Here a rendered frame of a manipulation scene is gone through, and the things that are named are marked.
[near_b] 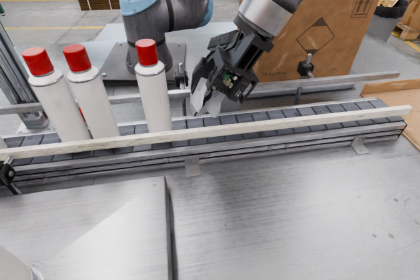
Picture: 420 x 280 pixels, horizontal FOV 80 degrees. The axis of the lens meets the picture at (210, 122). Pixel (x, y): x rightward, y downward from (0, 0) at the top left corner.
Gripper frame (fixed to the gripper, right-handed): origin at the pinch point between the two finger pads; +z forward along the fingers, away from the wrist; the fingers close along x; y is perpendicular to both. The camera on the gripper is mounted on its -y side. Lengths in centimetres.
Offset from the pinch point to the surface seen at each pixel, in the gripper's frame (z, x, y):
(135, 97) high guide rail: 3.8, -11.7, -2.4
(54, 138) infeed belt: 19.9, -23.5, -1.8
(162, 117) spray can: 2.8, -6.3, 2.6
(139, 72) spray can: -4.5, -13.5, 2.0
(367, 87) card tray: -19, 48, -12
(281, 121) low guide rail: -6.9, 15.9, 4.4
